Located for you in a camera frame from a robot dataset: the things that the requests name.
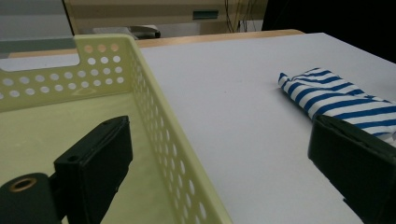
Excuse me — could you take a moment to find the black curtain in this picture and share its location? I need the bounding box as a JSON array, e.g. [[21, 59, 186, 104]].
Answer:
[[261, 0, 396, 63]]

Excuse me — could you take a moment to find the wooden table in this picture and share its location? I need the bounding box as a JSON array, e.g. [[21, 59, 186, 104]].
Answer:
[[8, 29, 305, 59]]

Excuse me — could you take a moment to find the light wooden desk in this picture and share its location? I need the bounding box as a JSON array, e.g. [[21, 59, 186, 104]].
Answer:
[[64, 0, 269, 35]]

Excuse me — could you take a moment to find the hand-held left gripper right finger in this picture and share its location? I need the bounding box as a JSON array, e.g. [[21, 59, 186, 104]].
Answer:
[[307, 114, 396, 224]]

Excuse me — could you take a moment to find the blue white striped cloth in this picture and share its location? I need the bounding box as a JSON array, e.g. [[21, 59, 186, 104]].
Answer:
[[277, 67, 396, 147]]

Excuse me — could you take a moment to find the white table cover board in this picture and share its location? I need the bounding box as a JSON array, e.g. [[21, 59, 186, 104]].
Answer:
[[0, 32, 396, 224]]

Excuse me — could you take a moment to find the white cabinet panel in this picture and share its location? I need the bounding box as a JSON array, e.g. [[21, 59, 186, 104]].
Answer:
[[0, 0, 75, 60]]

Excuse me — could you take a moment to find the pale yellow perforated plastic basket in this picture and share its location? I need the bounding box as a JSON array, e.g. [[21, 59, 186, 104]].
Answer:
[[0, 33, 233, 224]]

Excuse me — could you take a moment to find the office chair base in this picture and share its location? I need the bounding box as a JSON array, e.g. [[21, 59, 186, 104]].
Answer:
[[128, 24, 163, 40]]

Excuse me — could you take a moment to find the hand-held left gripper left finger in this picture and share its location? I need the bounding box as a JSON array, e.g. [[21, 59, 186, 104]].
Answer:
[[53, 115, 134, 224]]

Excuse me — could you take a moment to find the bundle of hanging cables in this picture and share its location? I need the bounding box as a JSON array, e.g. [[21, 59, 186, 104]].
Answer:
[[223, 0, 260, 34]]

